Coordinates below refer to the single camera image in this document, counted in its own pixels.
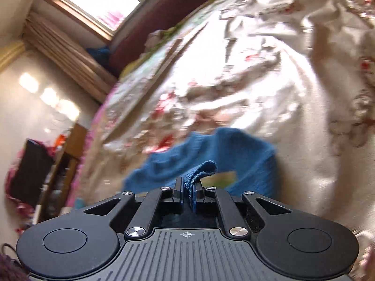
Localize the black monitor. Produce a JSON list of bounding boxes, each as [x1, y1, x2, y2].
[[9, 139, 55, 209]]

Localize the blue striped knit sweater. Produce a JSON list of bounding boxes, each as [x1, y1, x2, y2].
[[122, 128, 281, 206]]

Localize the floral satin bedspread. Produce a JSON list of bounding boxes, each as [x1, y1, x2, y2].
[[69, 0, 374, 280]]

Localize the wooden side cabinet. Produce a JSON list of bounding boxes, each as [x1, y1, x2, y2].
[[32, 123, 87, 225]]

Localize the dark red headboard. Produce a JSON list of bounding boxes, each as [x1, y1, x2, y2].
[[107, 0, 208, 76]]

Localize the teal cloth on headboard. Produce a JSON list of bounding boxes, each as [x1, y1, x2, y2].
[[86, 46, 111, 68]]

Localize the beige curtain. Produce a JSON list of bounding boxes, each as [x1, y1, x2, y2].
[[23, 11, 117, 103]]

